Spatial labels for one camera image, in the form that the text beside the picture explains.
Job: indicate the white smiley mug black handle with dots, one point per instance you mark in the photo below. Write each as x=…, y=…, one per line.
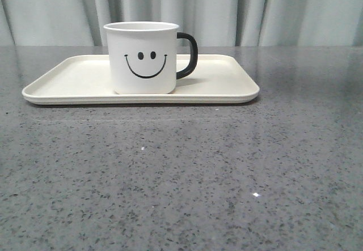
x=142, y=56

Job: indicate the cream rectangular plastic tray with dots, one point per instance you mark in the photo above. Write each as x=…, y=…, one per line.
x=86, y=79

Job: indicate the grey-white pleated curtain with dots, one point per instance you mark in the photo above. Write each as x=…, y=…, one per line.
x=211, y=22

